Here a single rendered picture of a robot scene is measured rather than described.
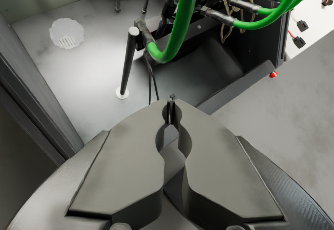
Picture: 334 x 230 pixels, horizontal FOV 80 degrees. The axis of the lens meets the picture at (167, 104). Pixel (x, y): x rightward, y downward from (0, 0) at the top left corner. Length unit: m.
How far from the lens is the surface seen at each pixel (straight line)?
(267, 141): 1.93
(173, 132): 0.52
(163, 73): 0.69
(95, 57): 0.69
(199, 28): 0.62
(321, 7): 1.01
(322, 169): 2.33
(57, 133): 0.38
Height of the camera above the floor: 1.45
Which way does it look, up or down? 70 degrees down
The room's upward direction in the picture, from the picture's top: 48 degrees clockwise
